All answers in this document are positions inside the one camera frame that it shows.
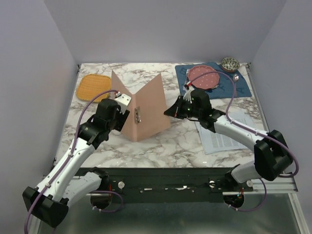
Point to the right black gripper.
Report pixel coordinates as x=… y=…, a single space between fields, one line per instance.
x=175 y=110

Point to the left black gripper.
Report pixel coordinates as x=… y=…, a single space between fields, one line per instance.
x=122 y=119

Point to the pink folder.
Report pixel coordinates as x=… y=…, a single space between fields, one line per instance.
x=152 y=102

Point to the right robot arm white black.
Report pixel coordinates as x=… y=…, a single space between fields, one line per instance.
x=271 y=154

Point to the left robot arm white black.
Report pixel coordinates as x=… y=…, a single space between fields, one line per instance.
x=46 y=201

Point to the metal folder clip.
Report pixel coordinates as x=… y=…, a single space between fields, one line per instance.
x=137 y=115

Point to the silver fork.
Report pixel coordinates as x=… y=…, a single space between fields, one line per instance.
x=186 y=75

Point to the pink dotted plate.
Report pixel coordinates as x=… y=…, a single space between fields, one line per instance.
x=203 y=77

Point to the orange woven mat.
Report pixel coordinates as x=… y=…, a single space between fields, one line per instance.
x=91 y=85

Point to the printed paper stack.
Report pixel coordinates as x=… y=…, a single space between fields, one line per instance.
x=214 y=142

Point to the blue cloth placemat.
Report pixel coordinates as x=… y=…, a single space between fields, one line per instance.
x=224 y=89

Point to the silver spoon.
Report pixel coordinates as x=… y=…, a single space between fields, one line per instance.
x=235 y=79

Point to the floral patterned bowl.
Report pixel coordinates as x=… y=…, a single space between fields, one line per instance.
x=230 y=64

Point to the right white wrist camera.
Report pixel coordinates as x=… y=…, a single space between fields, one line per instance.
x=187 y=95

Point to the black mounting base plate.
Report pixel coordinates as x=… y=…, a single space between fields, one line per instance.
x=168 y=185

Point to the aluminium rail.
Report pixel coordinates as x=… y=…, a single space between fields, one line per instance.
x=278 y=186

